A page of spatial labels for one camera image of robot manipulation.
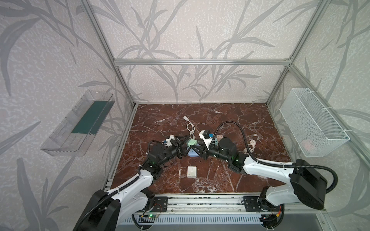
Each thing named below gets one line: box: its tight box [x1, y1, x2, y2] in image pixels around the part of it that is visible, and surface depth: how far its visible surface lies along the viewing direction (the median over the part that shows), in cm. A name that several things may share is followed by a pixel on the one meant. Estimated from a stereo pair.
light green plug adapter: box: [187, 138, 198, 147], surface depth 75 cm
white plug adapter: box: [186, 166, 198, 179], surface depth 84 cm
